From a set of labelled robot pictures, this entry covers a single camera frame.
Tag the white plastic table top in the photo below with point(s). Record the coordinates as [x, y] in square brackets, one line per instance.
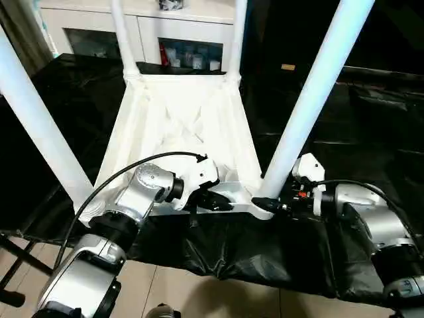
[185, 116]

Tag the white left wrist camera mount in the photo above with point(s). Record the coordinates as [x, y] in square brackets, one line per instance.
[202, 172]

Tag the yellow label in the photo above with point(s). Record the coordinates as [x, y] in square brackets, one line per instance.
[288, 67]

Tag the black work surface mat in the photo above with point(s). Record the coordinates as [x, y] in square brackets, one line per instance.
[364, 139]

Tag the black metal frame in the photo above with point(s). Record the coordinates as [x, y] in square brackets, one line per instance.
[381, 74]

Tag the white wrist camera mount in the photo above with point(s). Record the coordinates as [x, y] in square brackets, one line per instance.
[311, 169]
[202, 172]

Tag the white glass door cabinet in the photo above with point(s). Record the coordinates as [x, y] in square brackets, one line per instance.
[99, 20]

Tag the red bottle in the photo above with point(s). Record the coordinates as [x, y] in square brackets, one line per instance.
[164, 56]

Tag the grey curtain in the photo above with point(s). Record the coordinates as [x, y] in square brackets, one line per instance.
[26, 36]

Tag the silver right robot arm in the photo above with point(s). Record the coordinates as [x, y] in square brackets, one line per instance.
[381, 218]

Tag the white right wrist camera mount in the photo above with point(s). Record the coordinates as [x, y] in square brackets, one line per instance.
[311, 169]

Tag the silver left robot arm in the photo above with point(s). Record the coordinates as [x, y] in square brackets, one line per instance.
[116, 225]

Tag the dark patterned object on cabinet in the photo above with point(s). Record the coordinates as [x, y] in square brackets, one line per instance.
[171, 4]

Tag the white jar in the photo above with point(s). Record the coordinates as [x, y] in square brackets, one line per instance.
[214, 65]
[176, 61]

